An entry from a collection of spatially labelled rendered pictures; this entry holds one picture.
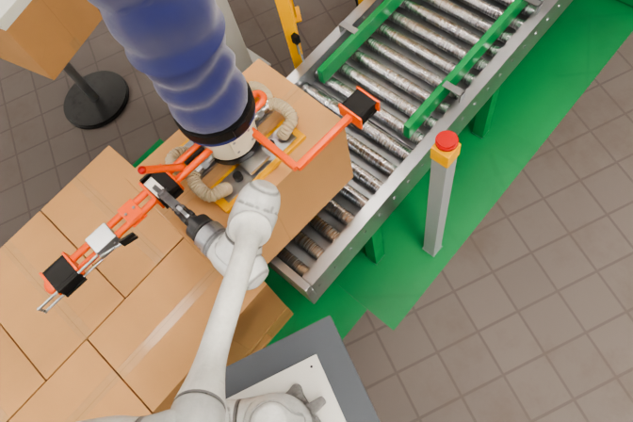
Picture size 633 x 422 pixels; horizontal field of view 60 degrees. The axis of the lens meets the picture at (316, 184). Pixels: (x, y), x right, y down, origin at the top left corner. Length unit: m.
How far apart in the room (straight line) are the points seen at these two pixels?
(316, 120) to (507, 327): 1.35
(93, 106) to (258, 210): 2.30
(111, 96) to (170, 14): 2.35
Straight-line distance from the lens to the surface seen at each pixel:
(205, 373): 1.13
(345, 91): 2.43
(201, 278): 2.20
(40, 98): 3.77
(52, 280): 1.64
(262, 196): 1.31
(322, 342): 1.83
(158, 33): 1.18
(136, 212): 1.61
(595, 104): 3.16
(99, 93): 3.54
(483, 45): 2.46
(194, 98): 1.36
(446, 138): 1.72
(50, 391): 2.38
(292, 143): 1.70
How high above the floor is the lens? 2.54
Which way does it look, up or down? 64 degrees down
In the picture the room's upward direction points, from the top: 19 degrees counter-clockwise
